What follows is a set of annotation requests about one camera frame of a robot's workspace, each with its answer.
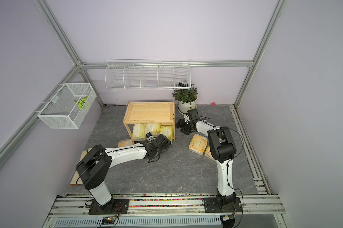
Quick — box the green tissue pack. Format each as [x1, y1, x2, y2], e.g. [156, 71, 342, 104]
[145, 123, 161, 137]
[132, 123, 146, 141]
[160, 125, 174, 142]

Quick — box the orange tissue pack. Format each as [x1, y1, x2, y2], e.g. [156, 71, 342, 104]
[189, 134, 208, 155]
[118, 139, 134, 147]
[204, 146, 215, 161]

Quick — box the wooden two-tier shelf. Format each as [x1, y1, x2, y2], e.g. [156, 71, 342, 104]
[123, 102, 175, 141]

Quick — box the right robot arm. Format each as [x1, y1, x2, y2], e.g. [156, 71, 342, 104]
[176, 109, 237, 209]

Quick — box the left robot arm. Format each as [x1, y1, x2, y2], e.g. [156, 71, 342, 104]
[75, 134, 172, 209]

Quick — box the potted green plant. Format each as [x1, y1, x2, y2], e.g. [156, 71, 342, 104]
[172, 80, 198, 114]

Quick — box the green leaf toy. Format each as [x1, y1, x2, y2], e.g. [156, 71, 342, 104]
[75, 96, 90, 109]

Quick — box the green circuit board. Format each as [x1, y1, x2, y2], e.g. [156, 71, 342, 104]
[102, 217, 117, 225]

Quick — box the beige work glove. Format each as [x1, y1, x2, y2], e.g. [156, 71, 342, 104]
[69, 147, 93, 186]

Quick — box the long white wire basket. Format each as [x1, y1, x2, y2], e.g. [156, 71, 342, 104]
[105, 59, 191, 90]

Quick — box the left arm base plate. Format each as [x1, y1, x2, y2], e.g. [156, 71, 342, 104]
[88, 198, 130, 215]

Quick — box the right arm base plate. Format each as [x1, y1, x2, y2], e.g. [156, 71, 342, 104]
[202, 196, 243, 213]

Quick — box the white wire cube basket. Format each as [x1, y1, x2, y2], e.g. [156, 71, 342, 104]
[37, 83, 97, 129]

